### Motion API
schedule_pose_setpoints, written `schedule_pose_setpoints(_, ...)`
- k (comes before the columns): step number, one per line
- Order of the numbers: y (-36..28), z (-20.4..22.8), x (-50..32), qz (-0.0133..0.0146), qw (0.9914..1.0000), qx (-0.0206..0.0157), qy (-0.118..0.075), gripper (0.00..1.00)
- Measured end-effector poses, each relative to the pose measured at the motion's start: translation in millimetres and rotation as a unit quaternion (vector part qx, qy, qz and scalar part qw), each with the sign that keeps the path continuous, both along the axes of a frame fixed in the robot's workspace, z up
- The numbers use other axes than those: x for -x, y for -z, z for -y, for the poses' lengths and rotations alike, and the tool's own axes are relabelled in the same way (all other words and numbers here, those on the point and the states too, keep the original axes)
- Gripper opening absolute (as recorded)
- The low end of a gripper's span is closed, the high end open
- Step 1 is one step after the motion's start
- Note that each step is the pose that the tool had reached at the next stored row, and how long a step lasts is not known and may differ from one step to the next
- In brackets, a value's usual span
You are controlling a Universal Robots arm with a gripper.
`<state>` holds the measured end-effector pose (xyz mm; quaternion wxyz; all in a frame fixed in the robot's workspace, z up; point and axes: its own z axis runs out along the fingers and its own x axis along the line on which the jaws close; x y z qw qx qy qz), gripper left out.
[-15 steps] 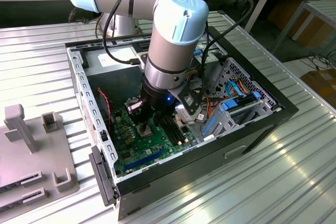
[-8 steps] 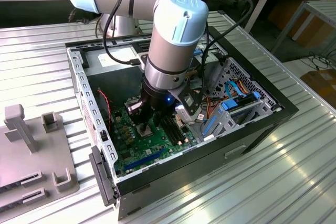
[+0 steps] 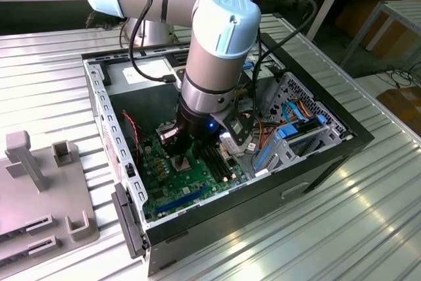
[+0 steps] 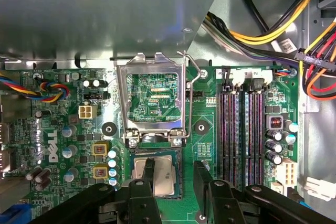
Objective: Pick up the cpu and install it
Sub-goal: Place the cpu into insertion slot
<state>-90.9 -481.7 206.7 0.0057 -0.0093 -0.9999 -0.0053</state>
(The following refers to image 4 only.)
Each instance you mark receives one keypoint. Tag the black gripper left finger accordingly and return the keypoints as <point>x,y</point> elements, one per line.
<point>141,203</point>

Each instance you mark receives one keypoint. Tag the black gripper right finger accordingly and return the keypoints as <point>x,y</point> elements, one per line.
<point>223,203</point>

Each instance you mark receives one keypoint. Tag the silver CPU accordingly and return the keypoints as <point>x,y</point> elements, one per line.
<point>165,176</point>

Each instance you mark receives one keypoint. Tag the thin metal locking lever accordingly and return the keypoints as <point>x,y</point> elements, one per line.
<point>189,108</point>

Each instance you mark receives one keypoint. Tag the CPU socket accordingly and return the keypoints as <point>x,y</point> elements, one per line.
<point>179,171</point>

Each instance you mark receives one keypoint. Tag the black RAM slot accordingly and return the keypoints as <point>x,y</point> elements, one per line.
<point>235,129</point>
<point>224,129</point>
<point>248,129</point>
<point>259,129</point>

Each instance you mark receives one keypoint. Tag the green motherboard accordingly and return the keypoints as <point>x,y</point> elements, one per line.
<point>202,108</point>

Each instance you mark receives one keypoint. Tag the white power plug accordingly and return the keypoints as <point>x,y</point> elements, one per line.
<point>319,188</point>

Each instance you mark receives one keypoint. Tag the silver socket cover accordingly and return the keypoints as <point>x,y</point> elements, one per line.
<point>122,98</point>

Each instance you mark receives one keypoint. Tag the grey power supply unit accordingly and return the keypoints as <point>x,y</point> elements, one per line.
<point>105,11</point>

